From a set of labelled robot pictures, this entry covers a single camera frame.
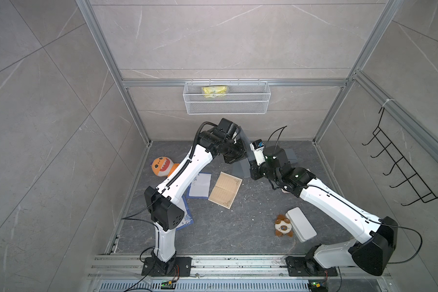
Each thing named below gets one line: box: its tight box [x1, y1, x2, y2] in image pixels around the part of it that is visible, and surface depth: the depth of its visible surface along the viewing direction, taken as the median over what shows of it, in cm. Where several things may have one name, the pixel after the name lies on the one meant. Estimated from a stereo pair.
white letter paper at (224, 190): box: [208, 171, 243, 210], surface depth 99 cm
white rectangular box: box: [285, 206, 317, 243], surface depth 82 cm
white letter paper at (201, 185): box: [189, 173, 212, 198], surface depth 101 cm
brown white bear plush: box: [274, 214, 294, 238], surface depth 83 cm
